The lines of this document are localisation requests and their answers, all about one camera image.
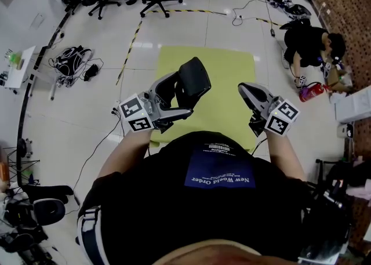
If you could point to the yellow black hazard tape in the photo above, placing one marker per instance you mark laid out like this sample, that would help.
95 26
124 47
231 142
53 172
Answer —
269 21
179 11
129 52

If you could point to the person's right forearm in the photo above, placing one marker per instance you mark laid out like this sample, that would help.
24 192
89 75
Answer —
284 156

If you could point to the person's chin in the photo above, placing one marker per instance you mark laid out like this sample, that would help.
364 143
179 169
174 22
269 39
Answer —
220 255

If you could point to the red fire extinguisher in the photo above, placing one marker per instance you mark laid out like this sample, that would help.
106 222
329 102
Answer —
311 92

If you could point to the cardboard box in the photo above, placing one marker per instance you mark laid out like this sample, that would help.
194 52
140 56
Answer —
337 79

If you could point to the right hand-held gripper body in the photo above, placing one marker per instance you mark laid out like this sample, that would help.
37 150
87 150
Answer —
282 119

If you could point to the black equipment pile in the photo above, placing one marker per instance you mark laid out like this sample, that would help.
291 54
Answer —
290 8

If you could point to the black curved rail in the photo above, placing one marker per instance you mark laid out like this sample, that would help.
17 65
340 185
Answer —
21 119

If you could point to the green bottle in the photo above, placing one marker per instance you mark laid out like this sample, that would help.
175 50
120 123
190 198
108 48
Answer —
13 58

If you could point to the person's black shirt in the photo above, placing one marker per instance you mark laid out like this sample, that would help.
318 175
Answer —
174 214

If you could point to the person's left forearm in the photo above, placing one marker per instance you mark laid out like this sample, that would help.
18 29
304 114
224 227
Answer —
124 153

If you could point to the black shoulder-mounted device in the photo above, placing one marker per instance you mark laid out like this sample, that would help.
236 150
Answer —
324 223

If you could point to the white box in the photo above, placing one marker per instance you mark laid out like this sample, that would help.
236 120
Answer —
353 104

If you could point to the white side table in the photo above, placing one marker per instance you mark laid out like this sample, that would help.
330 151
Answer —
20 69

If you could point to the yellow-green tablecloth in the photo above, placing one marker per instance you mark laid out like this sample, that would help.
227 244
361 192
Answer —
226 66

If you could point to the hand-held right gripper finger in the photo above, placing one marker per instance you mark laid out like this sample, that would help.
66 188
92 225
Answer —
250 100
259 92

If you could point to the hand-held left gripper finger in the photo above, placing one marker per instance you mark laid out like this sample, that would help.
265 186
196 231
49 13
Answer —
175 114
165 87

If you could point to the black office chair with clothes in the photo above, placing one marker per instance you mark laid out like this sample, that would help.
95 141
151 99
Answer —
339 171

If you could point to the small black object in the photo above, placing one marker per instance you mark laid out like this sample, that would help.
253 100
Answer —
194 79

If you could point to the black power adapter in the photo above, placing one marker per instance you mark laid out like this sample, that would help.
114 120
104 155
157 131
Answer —
91 72

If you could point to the black white backpack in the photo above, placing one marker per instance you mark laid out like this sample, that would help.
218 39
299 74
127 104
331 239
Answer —
71 61

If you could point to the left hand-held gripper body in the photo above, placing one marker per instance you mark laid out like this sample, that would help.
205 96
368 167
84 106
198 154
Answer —
136 113

